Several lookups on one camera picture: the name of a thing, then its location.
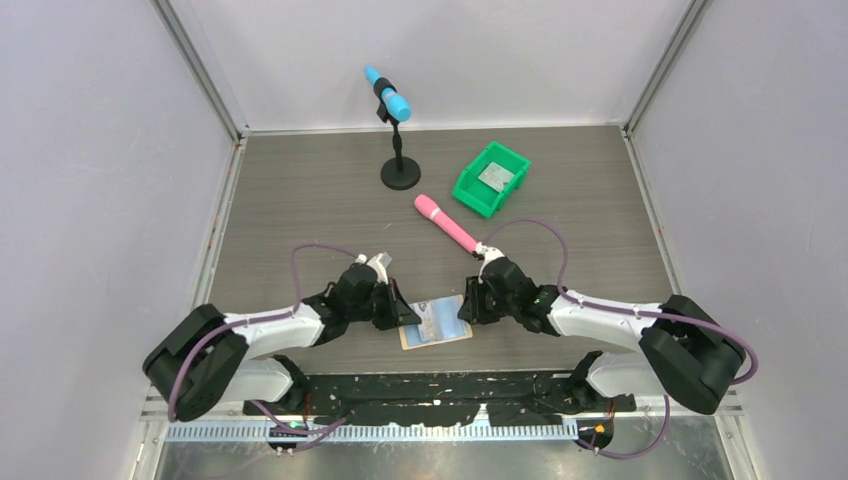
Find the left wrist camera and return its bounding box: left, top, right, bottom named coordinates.
left=355, top=252, right=392, bottom=284

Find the white VIP card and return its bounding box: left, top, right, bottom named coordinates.
left=478, top=162, right=515, bottom=193

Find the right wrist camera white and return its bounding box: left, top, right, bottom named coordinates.
left=472, top=242, right=505, bottom=276

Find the blue toy microphone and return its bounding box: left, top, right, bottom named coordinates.
left=363, top=66, right=411, bottom=123

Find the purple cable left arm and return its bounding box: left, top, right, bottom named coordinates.
left=166, top=243, right=367, bottom=455

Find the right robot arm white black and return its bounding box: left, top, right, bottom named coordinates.
left=458, top=257, right=747, bottom=415

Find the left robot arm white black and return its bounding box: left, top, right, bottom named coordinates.
left=142, top=259, right=421, bottom=422

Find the black microphone stand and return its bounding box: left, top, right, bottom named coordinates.
left=376, top=79, right=423, bottom=192

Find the beige card holder wallet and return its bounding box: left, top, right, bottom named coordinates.
left=398, top=294, right=475, bottom=352

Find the aluminium front rail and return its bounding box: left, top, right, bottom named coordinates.
left=164, top=419, right=578, bottom=443

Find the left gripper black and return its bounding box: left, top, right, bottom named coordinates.
left=347, top=276, right=420, bottom=330

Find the pink toy microphone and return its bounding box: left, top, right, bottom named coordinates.
left=413, top=194, right=478, bottom=255

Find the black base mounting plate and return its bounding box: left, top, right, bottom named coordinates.
left=243, top=371, right=636, bottom=427

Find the green plastic bin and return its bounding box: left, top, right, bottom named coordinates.
left=452, top=142, right=532, bottom=219

